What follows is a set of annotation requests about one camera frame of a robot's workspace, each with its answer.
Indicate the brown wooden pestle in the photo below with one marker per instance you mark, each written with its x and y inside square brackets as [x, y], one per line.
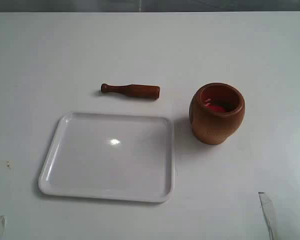
[133, 90]

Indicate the wooden mortar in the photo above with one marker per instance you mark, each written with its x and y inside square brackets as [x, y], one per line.
[210, 127]

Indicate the red object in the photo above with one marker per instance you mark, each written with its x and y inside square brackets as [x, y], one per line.
[214, 106]

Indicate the white rectangular plastic tray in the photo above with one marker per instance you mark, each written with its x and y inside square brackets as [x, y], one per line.
[111, 157]

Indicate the clear tape strip right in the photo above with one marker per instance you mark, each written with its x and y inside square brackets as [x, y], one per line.
[269, 215]

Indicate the clear tape piece left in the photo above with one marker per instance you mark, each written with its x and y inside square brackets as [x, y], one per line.
[2, 225]

